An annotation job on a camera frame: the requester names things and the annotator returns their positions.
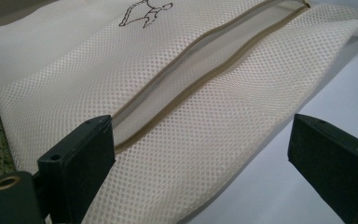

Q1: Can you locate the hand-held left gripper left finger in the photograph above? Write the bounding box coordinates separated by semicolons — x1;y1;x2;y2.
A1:
36;114;117;224

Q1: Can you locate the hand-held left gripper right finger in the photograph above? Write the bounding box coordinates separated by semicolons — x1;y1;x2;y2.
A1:
287;113;358;224

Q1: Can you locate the cream mesh laundry bag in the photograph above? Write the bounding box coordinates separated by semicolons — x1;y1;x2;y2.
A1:
0;0;358;224

